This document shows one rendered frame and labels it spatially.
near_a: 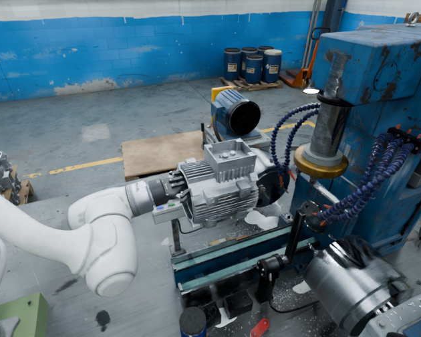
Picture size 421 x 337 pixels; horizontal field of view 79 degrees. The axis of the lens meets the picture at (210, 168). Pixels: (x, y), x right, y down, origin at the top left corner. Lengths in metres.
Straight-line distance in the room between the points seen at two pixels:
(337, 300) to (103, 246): 0.67
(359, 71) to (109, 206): 0.71
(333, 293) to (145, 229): 0.91
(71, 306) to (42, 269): 0.26
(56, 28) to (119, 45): 1.10
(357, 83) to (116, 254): 0.71
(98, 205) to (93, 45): 5.49
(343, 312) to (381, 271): 0.16
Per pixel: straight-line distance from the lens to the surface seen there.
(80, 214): 0.72
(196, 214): 0.71
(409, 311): 0.89
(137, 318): 1.16
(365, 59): 0.79
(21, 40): 6.18
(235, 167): 0.72
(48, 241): 0.59
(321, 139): 0.91
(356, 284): 0.89
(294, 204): 1.30
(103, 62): 6.13
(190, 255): 1.11
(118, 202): 0.69
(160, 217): 1.08
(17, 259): 1.54
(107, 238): 0.59
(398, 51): 0.85
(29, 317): 1.21
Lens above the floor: 1.82
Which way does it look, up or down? 35 degrees down
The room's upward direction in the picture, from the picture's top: straight up
